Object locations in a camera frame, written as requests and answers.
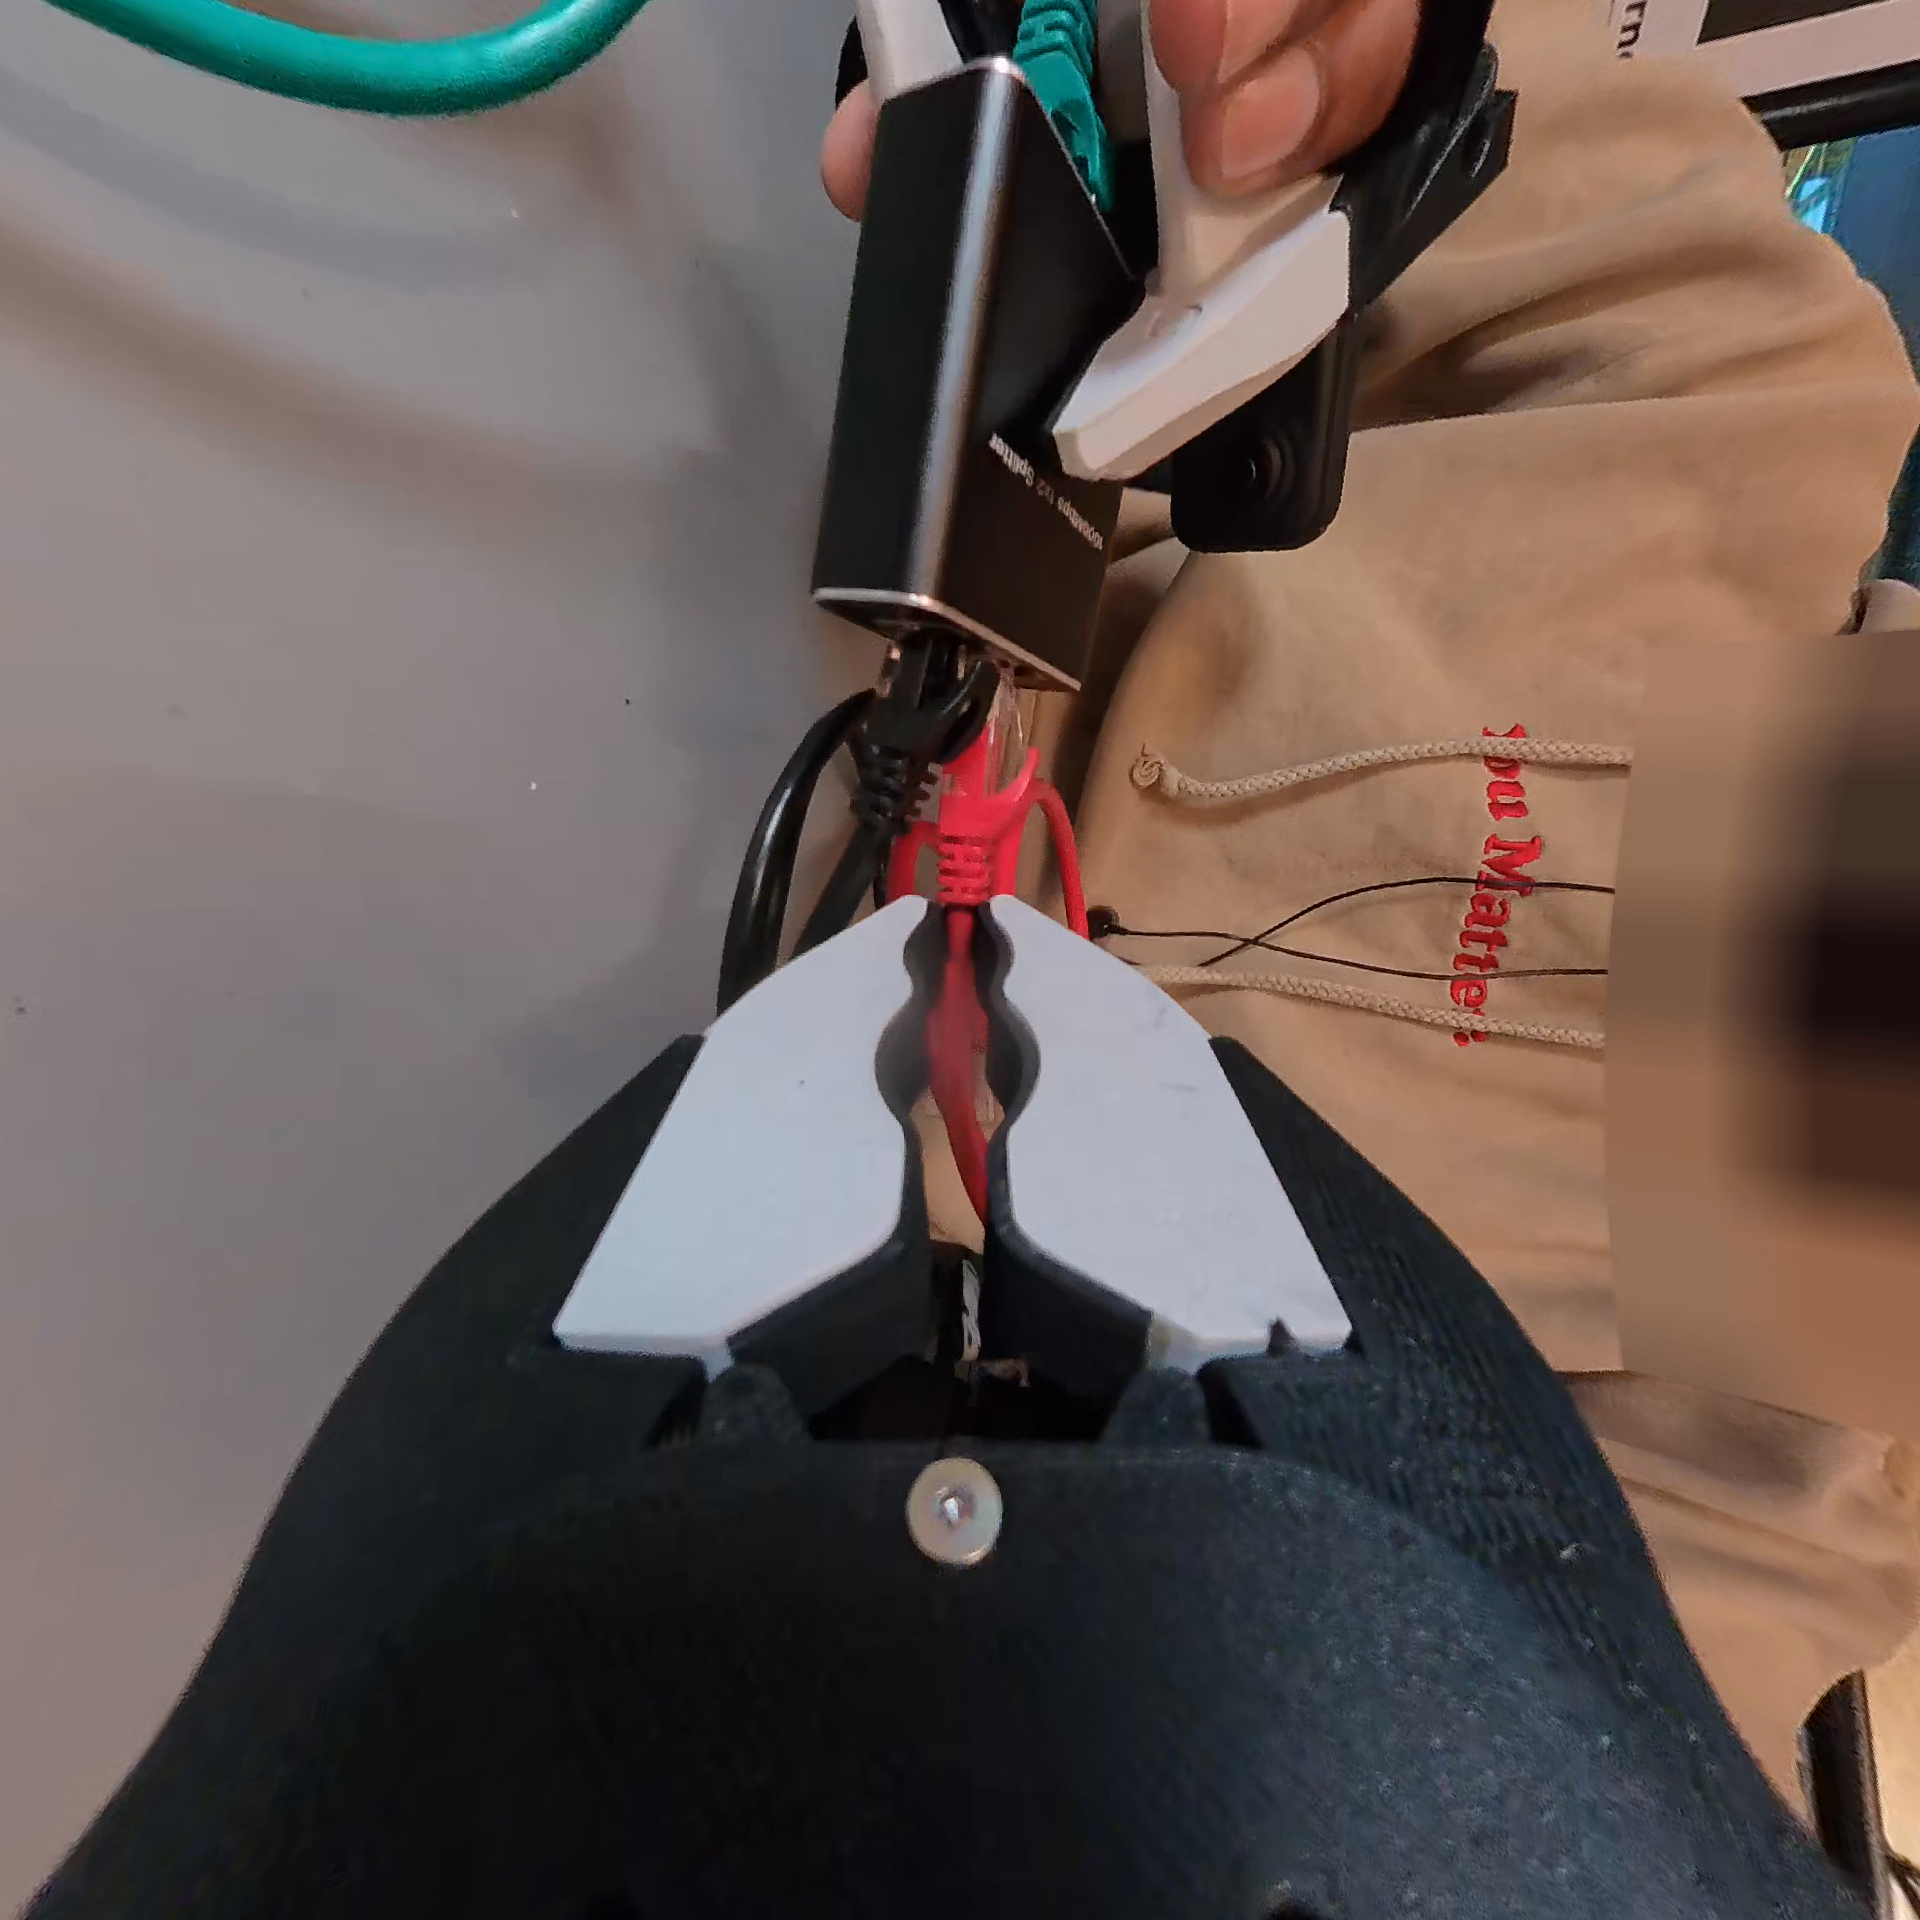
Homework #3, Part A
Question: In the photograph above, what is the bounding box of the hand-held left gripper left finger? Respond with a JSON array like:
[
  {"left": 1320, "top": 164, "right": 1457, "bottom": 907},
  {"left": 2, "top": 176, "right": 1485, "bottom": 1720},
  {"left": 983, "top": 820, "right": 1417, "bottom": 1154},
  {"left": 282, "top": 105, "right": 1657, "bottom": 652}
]
[{"left": 551, "top": 891, "right": 937, "bottom": 1378}]

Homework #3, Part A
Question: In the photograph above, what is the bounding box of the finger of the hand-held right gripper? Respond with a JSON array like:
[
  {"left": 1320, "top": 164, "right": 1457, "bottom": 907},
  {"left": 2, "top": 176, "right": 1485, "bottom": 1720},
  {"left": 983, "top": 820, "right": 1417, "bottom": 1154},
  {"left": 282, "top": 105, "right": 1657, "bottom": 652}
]
[
  {"left": 854, "top": 0, "right": 976, "bottom": 107},
  {"left": 1048, "top": 23, "right": 1362, "bottom": 484}
]

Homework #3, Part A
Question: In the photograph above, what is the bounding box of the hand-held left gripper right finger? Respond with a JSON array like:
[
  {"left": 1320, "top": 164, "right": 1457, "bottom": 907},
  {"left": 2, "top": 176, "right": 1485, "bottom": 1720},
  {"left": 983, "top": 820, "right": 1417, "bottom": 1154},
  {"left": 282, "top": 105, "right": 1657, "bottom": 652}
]
[{"left": 983, "top": 891, "right": 1354, "bottom": 1402}]

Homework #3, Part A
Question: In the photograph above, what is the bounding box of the black ethernet splitter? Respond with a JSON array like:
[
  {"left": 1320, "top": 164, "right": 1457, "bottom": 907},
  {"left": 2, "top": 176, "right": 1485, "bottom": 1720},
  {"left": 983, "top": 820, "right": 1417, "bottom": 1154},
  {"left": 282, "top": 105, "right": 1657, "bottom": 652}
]
[{"left": 809, "top": 57, "right": 1142, "bottom": 697}]

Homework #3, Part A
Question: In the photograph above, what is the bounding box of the red ethernet cable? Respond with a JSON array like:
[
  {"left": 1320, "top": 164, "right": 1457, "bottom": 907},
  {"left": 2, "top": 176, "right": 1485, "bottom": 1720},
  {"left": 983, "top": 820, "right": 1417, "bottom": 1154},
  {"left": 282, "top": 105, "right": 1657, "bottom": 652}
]
[{"left": 884, "top": 682, "right": 1090, "bottom": 1220}]

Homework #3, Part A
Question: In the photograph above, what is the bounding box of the black ethernet cable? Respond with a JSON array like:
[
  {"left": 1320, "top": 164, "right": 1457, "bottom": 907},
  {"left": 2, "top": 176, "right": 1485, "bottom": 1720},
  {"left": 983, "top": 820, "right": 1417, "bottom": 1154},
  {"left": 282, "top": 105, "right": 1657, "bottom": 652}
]
[{"left": 718, "top": 631, "right": 1000, "bottom": 1017}]

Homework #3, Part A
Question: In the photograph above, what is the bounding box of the green ethernet cable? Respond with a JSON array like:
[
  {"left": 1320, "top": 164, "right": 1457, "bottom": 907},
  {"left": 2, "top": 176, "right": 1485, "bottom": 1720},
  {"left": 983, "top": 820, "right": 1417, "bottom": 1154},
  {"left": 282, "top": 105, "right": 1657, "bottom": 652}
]
[{"left": 36, "top": 0, "right": 1112, "bottom": 205}]

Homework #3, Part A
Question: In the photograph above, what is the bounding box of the white printed sheet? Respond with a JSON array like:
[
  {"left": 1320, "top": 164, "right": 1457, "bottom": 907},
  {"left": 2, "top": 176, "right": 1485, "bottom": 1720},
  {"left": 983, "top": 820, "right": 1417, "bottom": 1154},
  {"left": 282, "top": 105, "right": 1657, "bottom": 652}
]
[{"left": 1597, "top": 0, "right": 1920, "bottom": 109}]

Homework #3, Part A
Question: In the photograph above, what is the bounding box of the dark rounded object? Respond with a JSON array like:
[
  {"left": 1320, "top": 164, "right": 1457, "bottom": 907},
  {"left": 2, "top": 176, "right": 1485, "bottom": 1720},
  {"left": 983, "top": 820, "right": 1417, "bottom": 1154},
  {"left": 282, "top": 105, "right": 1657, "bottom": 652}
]
[{"left": 1797, "top": 1669, "right": 1895, "bottom": 1920}]

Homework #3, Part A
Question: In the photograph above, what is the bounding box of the thin black earphone cord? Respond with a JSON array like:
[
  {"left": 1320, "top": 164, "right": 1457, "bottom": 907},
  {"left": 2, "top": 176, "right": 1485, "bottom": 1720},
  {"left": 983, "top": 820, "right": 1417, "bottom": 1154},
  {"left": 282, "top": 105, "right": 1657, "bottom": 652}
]
[{"left": 1088, "top": 877, "right": 1615, "bottom": 985}]

